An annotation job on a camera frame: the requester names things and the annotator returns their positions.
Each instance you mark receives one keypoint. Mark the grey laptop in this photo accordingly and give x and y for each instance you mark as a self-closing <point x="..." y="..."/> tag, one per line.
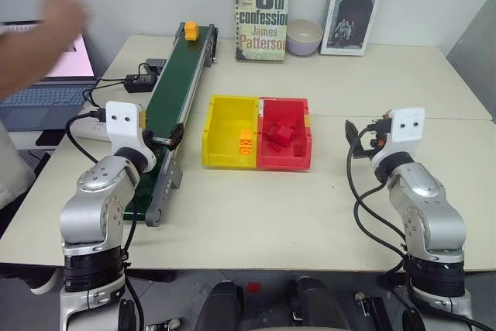
<point x="46" y="102"/>

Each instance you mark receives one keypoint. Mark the yellow plastic bin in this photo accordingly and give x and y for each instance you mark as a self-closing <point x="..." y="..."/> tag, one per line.
<point x="226" y="121"/>

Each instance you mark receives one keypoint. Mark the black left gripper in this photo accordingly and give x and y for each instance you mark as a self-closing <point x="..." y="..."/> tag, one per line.
<point x="148" y="138"/>

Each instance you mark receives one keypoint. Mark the white power strip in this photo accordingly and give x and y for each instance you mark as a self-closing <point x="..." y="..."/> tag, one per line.
<point x="87" y="129"/>

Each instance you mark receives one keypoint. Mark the black power adapter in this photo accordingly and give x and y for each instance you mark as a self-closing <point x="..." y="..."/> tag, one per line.
<point x="140" y="83"/>

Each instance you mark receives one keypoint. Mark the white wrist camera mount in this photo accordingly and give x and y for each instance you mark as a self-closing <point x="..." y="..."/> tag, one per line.
<point x="122" y="121"/>
<point x="407" y="125"/>

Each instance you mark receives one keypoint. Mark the person's bare forearm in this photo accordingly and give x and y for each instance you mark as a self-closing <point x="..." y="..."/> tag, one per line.
<point x="27" y="56"/>

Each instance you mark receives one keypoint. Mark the large red toy block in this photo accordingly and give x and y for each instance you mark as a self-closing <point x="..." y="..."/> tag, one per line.
<point x="284" y="133"/>

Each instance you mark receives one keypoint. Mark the Graphic Design book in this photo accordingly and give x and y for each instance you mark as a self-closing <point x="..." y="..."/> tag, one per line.
<point x="350" y="13"/>

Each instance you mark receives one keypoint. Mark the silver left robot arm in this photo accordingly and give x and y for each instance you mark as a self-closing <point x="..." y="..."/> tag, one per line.
<point x="95" y="207"/>

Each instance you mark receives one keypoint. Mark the person's bare hand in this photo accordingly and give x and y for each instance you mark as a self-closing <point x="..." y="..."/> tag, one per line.
<point x="64" y="9"/>

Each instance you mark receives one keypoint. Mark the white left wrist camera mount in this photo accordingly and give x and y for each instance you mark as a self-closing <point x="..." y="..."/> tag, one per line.
<point x="122" y="121"/>

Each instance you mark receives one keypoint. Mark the green conveyor belt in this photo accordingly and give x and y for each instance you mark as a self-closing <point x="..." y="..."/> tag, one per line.
<point x="176" y="83"/>

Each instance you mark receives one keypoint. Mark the red square floor marker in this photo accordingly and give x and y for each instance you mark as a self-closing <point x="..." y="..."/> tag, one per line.
<point x="254" y="287"/>

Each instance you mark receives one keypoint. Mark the grey partition panel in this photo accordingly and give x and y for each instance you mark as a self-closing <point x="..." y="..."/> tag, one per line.
<point x="474" y="59"/>

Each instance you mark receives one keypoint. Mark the person's white shirt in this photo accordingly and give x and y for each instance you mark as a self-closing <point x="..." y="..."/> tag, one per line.
<point x="13" y="168"/>

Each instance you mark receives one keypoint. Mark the small red toy block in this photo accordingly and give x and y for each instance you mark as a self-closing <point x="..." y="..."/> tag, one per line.
<point x="300" y="150"/>

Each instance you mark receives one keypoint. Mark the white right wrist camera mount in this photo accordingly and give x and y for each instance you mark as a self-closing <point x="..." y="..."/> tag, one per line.
<point x="407" y="125"/>

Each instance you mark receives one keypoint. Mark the lavender and cream bowl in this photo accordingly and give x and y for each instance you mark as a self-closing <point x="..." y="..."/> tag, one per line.
<point x="304" y="38"/>

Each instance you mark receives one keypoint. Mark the red plastic bin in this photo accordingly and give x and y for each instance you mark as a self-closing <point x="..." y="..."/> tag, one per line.
<point x="288" y="162"/>

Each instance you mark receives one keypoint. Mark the dark rounded shape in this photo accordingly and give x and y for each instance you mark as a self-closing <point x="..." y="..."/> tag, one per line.
<point x="219" y="307"/>
<point x="317" y="305"/>

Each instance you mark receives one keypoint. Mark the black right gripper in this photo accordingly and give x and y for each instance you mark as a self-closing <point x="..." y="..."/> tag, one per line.
<point x="377" y="128"/>

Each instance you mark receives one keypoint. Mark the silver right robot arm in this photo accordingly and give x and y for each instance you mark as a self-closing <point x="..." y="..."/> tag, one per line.
<point x="430" y="207"/>

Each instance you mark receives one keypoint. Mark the orange toy block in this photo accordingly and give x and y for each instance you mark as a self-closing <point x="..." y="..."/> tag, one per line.
<point x="245" y="144"/>
<point x="191" y="31"/>

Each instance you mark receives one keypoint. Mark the dark grey studded plate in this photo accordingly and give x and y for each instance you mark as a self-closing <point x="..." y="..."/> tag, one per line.
<point x="156" y="65"/>

